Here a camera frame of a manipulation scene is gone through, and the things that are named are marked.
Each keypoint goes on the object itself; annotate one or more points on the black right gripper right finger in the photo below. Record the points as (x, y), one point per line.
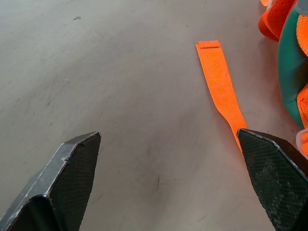
(272, 173)

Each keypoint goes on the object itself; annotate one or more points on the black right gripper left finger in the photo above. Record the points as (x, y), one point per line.
(69, 178)

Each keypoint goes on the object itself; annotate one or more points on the green and orange bag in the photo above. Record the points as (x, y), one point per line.
(288, 60)

